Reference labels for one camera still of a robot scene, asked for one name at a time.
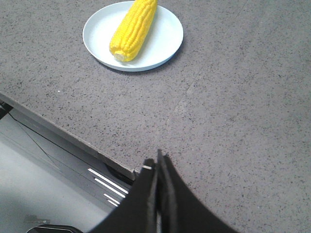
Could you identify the yellow corn cob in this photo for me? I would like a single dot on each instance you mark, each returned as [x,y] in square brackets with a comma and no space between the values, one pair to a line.
[130,35]

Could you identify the dark object bottom left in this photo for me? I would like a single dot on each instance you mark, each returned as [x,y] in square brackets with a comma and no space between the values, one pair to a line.
[53,229]

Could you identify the white round plate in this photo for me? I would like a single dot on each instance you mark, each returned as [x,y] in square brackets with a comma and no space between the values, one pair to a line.
[162,42]

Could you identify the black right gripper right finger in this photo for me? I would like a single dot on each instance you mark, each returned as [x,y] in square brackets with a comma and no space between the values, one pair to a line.
[180,210]

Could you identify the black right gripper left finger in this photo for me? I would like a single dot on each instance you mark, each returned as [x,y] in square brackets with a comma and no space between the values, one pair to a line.
[137,211]

